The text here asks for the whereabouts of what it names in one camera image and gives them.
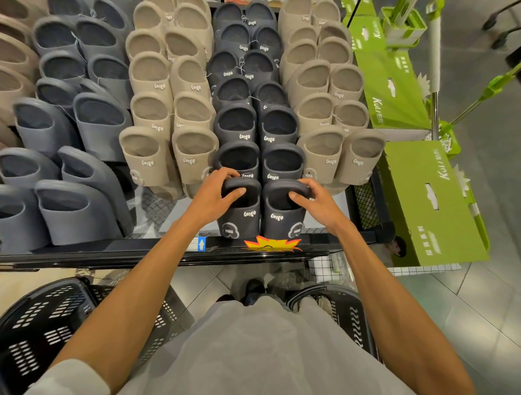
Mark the green metal mop pole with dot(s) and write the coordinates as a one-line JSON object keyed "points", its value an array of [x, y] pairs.
{"points": [[492, 87]]}

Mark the column of beige slippers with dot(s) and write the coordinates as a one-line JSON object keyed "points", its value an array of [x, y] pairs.
{"points": [[150, 77]]}

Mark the column of black slippers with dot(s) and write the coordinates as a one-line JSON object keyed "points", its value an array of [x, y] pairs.
{"points": [[228, 65]]}

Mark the person's left forearm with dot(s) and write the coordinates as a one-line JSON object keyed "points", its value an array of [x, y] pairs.
{"points": [[122, 309]]}

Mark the person's right forearm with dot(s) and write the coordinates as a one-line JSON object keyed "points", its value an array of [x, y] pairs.
{"points": [[403, 317]]}

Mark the black basket with wavy slots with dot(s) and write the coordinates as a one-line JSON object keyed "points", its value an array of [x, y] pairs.
{"points": [[354, 321]]}

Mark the person's left hand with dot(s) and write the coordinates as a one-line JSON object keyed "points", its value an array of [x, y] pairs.
{"points": [[207, 201]]}

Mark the person's right hand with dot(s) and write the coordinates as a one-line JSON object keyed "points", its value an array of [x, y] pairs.
{"points": [[323, 209]]}

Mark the column of pale cream slippers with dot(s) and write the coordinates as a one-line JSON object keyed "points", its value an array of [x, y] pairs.
{"points": [[309, 77]]}

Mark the yellow starburst price sticker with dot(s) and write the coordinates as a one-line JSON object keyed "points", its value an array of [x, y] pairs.
{"points": [[272, 244]]}

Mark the metal trolley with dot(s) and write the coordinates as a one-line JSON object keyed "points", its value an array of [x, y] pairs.
{"points": [[502, 24]]}

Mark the person's light grey shirt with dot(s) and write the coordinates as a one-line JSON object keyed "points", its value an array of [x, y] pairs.
{"points": [[252, 350]]}

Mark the green cardboard box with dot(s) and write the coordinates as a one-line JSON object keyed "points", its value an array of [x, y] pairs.
{"points": [[362, 36], [390, 93], [358, 7], [431, 211]]}

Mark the blue yellow price label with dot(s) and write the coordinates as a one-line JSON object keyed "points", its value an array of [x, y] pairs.
{"points": [[197, 244]]}

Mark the green white mop bucket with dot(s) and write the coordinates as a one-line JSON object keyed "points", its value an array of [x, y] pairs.
{"points": [[403, 26]]}

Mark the column of grey slippers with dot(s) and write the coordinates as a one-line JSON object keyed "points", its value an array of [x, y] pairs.
{"points": [[61, 40]]}

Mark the black slipper display shelf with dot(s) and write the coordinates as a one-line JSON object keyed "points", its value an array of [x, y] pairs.
{"points": [[122, 248]]}

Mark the grey rubber slipper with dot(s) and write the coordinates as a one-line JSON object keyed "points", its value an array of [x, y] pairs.
{"points": [[24, 167], [16, 224], [97, 183], [101, 130], [77, 219], [40, 130]]}

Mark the display of taupe slides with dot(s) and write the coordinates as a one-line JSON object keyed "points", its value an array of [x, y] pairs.
{"points": [[12, 57]]}

